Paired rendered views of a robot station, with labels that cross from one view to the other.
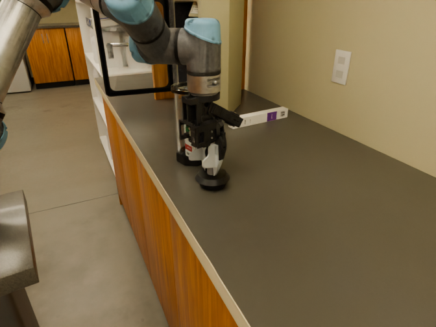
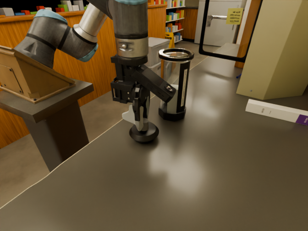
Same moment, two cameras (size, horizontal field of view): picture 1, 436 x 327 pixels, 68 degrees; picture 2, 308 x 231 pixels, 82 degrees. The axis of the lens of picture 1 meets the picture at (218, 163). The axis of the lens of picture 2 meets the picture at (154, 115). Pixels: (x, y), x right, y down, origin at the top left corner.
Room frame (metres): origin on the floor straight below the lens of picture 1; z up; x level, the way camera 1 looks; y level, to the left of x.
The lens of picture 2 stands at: (0.55, -0.36, 1.31)
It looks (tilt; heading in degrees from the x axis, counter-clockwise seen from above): 34 degrees down; 59
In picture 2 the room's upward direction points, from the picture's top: straight up
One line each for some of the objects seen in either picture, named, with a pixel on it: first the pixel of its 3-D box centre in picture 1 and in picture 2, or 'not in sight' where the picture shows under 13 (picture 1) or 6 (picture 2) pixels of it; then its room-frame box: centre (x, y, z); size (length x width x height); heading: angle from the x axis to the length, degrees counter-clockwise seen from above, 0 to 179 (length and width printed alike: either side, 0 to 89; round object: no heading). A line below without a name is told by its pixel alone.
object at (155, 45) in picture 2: not in sight; (151, 51); (2.16, 2.35, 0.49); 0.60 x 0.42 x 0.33; 26
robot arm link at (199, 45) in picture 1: (202, 46); (129, 7); (0.73, 0.03, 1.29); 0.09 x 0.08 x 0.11; 79
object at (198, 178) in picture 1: (212, 173); (144, 129); (0.74, 0.01, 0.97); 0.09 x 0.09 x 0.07
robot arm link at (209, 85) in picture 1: (204, 84); (131, 46); (0.73, 0.03, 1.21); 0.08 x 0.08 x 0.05
